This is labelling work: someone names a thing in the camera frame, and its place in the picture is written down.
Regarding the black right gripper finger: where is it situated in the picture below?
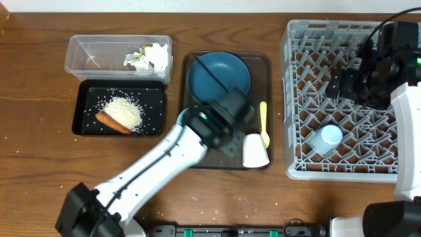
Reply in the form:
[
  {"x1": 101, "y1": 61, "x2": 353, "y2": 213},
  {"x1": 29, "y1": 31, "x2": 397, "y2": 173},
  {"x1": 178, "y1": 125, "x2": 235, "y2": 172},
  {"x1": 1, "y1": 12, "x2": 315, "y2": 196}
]
[
  {"x1": 325, "y1": 76, "x2": 342, "y2": 99},
  {"x1": 339, "y1": 68, "x2": 358, "y2": 100}
]

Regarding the clear plastic waste bin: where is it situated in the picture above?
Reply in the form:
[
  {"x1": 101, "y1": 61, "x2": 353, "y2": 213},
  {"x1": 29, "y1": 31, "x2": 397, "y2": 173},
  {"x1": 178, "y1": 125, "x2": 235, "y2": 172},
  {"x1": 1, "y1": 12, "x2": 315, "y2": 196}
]
[{"x1": 64, "y1": 35, "x2": 173, "y2": 84}]

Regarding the dark brown serving tray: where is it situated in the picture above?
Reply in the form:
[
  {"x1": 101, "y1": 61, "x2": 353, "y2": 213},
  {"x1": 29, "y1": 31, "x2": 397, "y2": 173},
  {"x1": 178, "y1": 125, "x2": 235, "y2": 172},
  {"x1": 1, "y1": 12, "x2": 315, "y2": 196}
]
[{"x1": 179, "y1": 51, "x2": 272, "y2": 171}]

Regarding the dark blue plate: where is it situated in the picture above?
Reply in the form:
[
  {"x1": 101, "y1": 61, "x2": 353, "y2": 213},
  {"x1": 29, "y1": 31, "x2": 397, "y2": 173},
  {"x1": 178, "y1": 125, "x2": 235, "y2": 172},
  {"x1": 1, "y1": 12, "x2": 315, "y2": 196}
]
[{"x1": 187, "y1": 52, "x2": 251, "y2": 103}]

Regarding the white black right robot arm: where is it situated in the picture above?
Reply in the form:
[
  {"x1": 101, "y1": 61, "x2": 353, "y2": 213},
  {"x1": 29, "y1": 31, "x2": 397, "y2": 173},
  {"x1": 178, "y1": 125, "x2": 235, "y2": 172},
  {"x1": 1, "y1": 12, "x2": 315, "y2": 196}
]
[{"x1": 326, "y1": 49, "x2": 420, "y2": 236}]

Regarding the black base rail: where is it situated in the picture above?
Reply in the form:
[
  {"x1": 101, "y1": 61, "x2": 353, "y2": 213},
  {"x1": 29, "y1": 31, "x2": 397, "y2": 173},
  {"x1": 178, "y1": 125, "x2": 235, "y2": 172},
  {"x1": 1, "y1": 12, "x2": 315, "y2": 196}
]
[{"x1": 146, "y1": 219, "x2": 330, "y2": 237}]

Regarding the white rice pile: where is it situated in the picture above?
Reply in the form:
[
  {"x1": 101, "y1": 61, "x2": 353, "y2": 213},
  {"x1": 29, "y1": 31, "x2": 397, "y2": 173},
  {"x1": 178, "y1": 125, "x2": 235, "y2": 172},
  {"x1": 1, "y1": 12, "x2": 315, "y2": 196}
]
[{"x1": 101, "y1": 97, "x2": 143, "y2": 132}]

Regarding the white napkin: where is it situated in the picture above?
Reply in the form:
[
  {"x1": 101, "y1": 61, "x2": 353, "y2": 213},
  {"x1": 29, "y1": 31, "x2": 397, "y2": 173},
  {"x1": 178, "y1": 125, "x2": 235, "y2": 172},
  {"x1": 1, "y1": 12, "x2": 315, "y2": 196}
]
[{"x1": 134, "y1": 61, "x2": 154, "y2": 72}]

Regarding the light blue rice bowl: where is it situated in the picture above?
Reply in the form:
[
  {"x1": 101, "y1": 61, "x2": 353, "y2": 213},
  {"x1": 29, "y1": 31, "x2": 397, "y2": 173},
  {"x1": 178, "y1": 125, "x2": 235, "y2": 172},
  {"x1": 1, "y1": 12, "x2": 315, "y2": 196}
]
[{"x1": 176, "y1": 106, "x2": 201, "y2": 128}]

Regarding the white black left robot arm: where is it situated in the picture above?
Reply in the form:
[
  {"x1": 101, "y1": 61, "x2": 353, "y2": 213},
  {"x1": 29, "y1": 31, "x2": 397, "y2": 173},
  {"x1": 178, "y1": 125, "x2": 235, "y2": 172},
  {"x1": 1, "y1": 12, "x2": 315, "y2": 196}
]
[{"x1": 55, "y1": 104, "x2": 245, "y2": 236}]

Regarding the black rectangular tray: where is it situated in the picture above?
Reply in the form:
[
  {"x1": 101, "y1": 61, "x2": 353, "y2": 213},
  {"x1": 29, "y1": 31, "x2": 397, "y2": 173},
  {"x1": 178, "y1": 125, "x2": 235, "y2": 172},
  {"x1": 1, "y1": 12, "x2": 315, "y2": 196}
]
[{"x1": 72, "y1": 80, "x2": 165, "y2": 137}]

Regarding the white tissue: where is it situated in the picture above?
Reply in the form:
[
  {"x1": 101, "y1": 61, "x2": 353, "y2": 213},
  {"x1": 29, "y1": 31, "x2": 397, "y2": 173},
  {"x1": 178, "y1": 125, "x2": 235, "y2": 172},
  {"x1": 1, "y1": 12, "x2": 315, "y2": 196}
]
[{"x1": 144, "y1": 43, "x2": 168, "y2": 71}]

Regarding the orange carrot piece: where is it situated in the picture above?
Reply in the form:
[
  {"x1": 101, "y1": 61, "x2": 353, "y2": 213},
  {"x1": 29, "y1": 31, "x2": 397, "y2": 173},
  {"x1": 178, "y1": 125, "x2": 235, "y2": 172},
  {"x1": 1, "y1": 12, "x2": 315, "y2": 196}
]
[{"x1": 95, "y1": 112, "x2": 131, "y2": 135}]

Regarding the light blue cup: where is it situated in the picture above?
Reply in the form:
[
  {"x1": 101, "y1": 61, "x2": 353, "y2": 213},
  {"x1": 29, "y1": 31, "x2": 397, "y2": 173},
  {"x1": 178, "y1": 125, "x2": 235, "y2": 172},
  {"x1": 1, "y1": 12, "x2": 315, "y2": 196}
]
[{"x1": 309, "y1": 124, "x2": 343, "y2": 155}]

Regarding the pink cup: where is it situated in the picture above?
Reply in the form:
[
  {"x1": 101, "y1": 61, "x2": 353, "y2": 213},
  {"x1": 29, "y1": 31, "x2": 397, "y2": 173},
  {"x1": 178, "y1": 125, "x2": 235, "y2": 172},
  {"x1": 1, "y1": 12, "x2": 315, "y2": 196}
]
[{"x1": 243, "y1": 134, "x2": 270, "y2": 168}]

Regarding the yellow plastic spoon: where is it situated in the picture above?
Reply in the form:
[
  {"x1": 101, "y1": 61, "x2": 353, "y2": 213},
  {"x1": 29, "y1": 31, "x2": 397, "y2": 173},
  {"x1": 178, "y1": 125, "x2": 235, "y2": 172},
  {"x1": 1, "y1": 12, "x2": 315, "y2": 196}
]
[{"x1": 259, "y1": 101, "x2": 270, "y2": 148}]

